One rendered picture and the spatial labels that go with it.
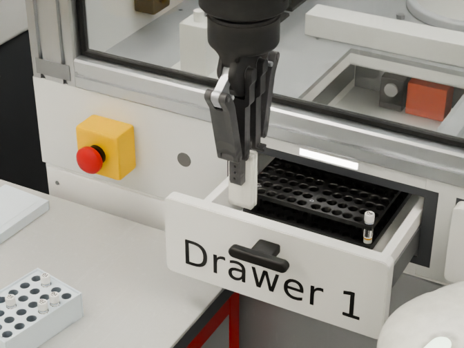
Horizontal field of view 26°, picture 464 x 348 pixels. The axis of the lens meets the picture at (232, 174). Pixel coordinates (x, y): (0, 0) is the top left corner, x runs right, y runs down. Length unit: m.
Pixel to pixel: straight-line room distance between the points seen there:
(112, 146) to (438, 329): 0.74
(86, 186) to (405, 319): 0.85
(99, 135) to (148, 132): 0.07
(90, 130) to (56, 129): 0.12
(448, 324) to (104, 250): 0.76
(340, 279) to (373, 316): 0.06
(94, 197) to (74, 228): 0.08
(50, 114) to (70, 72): 0.09
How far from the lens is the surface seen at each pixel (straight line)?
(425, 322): 0.76
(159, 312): 1.31
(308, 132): 1.28
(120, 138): 1.39
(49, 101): 1.50
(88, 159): 1.40
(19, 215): 1.49
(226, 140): 1.06
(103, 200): 1.53
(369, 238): 1.24
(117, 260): 1.40
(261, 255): 1.15
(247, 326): 1.51
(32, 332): 1.26
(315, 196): 1.27
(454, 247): 1.26
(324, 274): 1.16
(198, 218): 1.21
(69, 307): 1.28
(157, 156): 1.42
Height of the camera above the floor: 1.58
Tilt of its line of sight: 31 degrees down
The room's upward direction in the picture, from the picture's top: straight up
